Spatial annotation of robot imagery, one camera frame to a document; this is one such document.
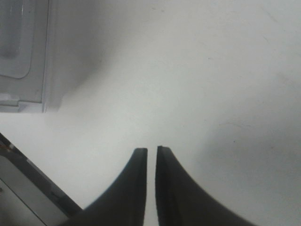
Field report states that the white microwave oven body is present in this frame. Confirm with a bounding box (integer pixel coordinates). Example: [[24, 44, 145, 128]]
[[0, 0, 50, 113]]

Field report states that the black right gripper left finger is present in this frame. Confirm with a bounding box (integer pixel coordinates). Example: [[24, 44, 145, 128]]
[[65, 148, 148, 226]]

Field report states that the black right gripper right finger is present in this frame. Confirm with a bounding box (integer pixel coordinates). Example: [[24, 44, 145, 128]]
[[155, 146, 251, 226]]

